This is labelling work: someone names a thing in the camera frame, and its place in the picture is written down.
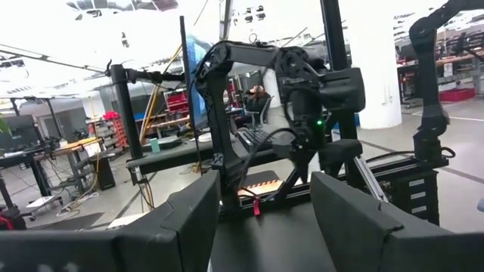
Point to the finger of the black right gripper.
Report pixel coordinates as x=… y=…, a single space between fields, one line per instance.
x=340 y=152
x=344 y=90

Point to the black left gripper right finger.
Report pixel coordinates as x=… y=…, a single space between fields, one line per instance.
x=355 y=234

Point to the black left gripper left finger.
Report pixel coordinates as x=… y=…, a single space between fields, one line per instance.
x=189 y=234

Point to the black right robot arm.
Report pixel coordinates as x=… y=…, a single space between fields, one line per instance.
x=221 y=124

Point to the red parts bin rack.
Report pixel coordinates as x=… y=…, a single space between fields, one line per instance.
x=117 y=130

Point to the white building column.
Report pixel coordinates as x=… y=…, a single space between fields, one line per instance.
x=374 y=75

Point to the person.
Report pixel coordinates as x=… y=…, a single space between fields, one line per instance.
x=257 y=99

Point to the black control box stack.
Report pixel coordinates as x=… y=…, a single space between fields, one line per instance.
x=401 y=204

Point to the red tag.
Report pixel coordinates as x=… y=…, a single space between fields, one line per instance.
x=257 y=208

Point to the grey side desk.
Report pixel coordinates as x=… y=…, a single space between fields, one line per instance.
x=177 y=153

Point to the teal box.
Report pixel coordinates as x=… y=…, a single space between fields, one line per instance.
x=155 y=146

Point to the computer monitor blue screen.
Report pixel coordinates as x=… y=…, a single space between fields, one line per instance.
x=196 y=75

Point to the red tray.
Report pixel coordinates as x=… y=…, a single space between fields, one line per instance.
x=455 y=95

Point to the red storage bins shelf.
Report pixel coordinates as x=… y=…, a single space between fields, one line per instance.
x=175 y=102

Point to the black pole stand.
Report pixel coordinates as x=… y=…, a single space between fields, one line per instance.
x=126 y=113

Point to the wooden workbench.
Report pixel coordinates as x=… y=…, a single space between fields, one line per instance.
x=72 y=145

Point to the black monitor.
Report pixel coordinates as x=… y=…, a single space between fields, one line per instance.
x=20 y=132

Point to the black aluminium rig frame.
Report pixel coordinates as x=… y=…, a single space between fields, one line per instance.
x=334 y=34

